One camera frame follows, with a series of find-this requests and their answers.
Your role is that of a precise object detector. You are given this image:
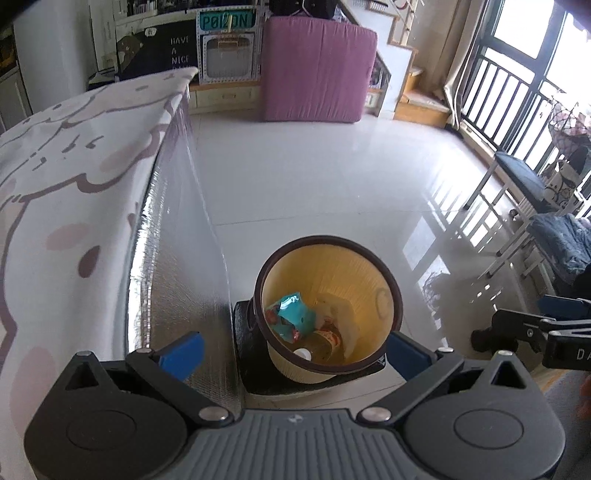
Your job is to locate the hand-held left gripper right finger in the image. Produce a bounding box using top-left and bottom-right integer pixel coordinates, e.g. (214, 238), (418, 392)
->
(358, 332), (532, 423)

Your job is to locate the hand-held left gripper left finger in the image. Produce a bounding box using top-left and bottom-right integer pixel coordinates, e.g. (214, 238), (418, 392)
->
(62, 332), (234, 426)

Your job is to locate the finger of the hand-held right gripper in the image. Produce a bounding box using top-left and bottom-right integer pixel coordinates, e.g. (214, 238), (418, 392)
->
(538, 295), (591, 320)
(491, 309), (556, 346)

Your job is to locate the blue white plastic bag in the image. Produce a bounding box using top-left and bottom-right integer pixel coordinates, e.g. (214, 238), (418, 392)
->
(265, 293), (320, 343)

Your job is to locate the yellow bin with brown rim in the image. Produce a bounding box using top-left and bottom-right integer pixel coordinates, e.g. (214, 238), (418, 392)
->
(253, 235), (402, 385)

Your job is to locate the black slipper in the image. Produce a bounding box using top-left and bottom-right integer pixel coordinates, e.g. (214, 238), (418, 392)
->
(471, 327), (498, 354)

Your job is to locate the blue folded blanket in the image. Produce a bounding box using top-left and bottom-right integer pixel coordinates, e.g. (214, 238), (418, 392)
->
(529, 212), (591, 283)

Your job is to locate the white metal chair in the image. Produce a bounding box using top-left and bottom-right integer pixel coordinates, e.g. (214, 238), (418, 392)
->
(480, 210), (591, 288)

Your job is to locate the cartoon printed tote bag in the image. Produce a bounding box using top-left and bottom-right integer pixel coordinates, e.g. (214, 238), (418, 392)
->
(547, 157), (583, 212)

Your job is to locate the white chair with blue cushion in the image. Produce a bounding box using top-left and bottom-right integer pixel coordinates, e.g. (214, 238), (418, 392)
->
(462, 151), (563, 278)

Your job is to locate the pink white net bag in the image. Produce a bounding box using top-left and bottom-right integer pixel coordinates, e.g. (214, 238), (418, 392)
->
(547, 98), (591, 149)

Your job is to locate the black window railing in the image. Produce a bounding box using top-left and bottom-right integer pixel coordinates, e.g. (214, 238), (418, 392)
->
(462, 44), (591, 205)

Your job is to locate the wooden drawer cabinet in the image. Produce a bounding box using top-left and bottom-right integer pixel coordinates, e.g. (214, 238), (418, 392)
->
(187, 80), (264, 114)

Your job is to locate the beige curtain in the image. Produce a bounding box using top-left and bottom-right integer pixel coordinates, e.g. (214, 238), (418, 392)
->
(442, 0), (498, 131)

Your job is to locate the black framed window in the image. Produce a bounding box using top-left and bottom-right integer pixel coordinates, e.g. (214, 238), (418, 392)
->
(488, 8), (591, 95)

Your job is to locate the white staircase with wooden steps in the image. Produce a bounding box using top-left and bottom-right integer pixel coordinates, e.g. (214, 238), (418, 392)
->
(351, 0), (451, 128)

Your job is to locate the pink folded mattress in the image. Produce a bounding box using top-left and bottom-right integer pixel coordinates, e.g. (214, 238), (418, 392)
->
(261, 16), (378, 123)

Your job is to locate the black chalkboard panel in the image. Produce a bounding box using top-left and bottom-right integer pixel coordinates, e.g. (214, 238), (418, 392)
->
(113, 23), (200, 82)

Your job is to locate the cream kitchen cabinet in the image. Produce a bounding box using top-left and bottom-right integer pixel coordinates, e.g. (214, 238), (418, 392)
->
(0, 28), (34, 131)

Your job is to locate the teal sign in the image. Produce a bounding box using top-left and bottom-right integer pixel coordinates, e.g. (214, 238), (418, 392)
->
(196, 9), (256, 33)

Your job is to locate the black vest on hanger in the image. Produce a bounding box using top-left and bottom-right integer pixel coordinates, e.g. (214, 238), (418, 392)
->
(270, 0), (339, 20)

